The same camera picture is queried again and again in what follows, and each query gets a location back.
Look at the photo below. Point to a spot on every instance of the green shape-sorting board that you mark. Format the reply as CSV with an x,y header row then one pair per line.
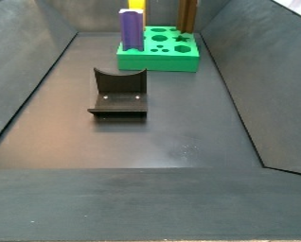
x,y
170,51

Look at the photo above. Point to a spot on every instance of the brown star-shaped peg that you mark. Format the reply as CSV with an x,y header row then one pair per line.
x,y
186,16

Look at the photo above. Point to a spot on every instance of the purple peg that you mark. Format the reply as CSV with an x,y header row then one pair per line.
x,y
133,29

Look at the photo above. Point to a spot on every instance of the black curved holder stand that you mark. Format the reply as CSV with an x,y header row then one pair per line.
x,y
122,93

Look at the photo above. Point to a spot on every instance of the yellow peg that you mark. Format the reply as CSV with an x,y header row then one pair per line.
x,y
137,6

